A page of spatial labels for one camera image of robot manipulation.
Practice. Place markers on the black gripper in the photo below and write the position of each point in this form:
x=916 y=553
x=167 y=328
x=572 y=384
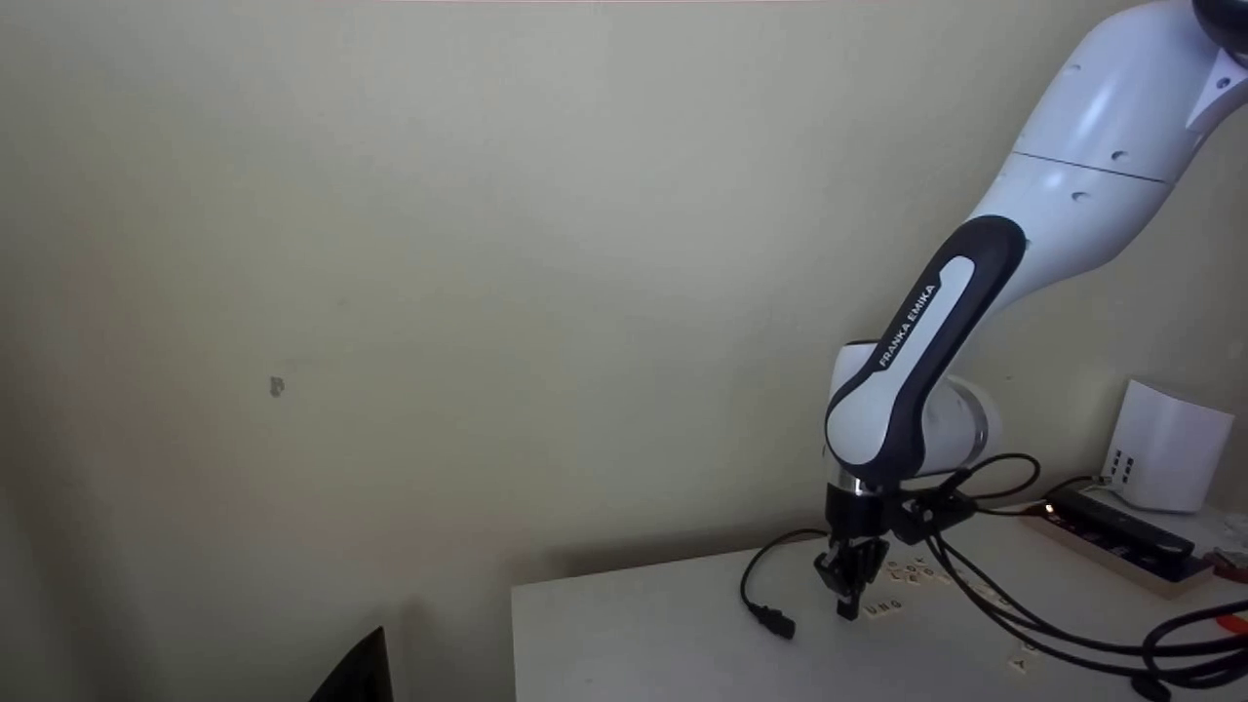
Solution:
x=858 y=518

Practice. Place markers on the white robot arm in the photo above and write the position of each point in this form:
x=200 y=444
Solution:
x=1105 y=131

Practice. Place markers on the cream letter U tile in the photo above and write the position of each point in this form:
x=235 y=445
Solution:
x=875 y=612

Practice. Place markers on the cream letter N tile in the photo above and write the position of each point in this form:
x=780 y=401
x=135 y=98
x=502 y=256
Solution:
x=885 y=608

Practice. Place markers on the cream letter G tile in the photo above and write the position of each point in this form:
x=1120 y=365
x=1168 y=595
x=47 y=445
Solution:
x=897 y=608

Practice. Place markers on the black remote control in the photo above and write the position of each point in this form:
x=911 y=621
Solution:
x=1118 y=530

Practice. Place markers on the white mesh speaker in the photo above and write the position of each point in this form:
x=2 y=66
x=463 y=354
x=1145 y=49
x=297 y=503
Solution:
x=1172 y=449

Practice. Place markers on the red disc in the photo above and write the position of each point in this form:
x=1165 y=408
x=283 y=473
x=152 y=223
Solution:
x=1233 y=621

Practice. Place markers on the black furniture corner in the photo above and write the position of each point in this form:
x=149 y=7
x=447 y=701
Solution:
x=362 y=678

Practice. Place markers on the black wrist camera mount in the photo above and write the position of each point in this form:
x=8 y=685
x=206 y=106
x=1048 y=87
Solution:
x=931 y=513

